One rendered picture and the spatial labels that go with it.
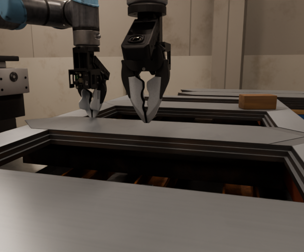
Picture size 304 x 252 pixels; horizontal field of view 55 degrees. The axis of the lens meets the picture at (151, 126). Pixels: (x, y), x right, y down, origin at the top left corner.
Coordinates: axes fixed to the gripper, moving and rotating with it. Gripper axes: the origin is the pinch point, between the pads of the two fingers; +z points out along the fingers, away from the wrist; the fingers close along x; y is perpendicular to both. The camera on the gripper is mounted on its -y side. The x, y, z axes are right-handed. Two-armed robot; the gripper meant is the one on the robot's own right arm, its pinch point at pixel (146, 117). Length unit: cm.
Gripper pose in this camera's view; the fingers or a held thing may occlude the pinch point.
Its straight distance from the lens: 55.5
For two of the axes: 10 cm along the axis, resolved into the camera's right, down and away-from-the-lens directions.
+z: 0.1, 9.8, 2.1
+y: 2.4, -2.1, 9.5
